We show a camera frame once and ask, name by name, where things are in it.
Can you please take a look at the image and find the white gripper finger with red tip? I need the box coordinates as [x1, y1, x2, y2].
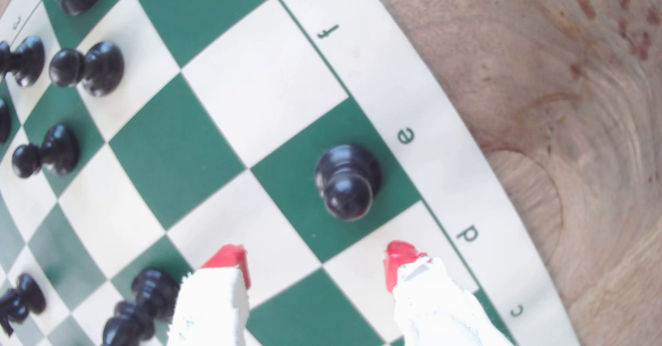
[384, 240, 513, 346]
[167, 244, 252, 346]

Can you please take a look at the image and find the black chess pawn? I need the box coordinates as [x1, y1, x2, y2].
[0, 272, 48, 337]
[314, 144, 384, 222]
[49, 40, 125, 98]
[11, 123, 81, 179]

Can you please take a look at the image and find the black chess bishop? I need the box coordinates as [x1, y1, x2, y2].
[101, 268, 181, 346]
[0, 35, 47, 89]

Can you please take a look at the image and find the green white chess mat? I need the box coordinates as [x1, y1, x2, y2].
[0, 0, 582, 346]

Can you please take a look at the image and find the black chess rook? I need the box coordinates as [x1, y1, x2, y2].
[0, 98, 12, 145]

